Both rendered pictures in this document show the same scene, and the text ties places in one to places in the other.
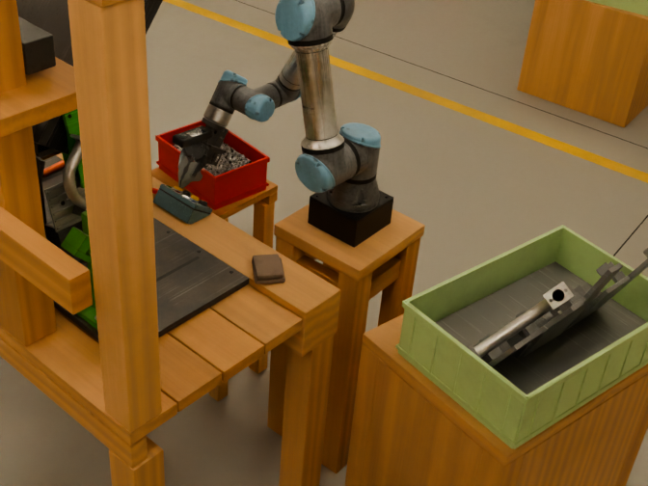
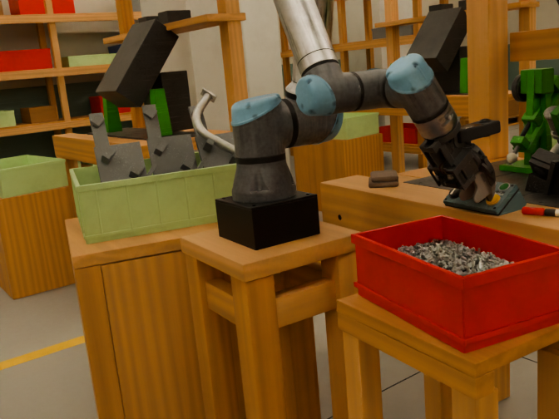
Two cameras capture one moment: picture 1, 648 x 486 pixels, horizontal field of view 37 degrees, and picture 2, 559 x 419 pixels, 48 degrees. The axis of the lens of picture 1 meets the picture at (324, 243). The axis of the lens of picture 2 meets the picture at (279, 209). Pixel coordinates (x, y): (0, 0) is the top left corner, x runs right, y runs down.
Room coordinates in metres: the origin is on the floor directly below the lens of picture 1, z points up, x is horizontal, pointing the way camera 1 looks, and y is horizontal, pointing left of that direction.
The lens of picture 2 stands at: (3.68, 0.49, 1.24)
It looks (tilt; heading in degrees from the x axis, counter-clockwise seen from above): 13 degrees down; 202
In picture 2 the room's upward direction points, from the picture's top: 5 degrees counter-clockwise
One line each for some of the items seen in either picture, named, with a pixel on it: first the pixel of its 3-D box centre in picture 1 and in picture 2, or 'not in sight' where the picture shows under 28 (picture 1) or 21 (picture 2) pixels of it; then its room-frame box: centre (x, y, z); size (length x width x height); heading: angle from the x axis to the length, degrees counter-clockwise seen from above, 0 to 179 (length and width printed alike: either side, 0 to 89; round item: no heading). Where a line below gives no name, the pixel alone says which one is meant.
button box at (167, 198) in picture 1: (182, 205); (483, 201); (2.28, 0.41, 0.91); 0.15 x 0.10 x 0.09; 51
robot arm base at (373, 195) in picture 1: (355, 183); (262, 174); (2.34, -0.07, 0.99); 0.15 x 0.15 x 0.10
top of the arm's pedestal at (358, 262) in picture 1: (349, 229); (269, 242); (2.35, -0.07, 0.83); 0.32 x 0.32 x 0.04; 53
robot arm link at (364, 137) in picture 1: (357, 149); (259, 125); (2.34, -0.07, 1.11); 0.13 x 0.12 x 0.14; 140
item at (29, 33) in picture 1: (19, 42); not in sight; (1.81, 0.66, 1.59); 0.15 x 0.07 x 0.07; 51
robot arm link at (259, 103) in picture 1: (256, 102); (374, 89); (2.44, 0.22, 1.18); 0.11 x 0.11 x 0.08; 50
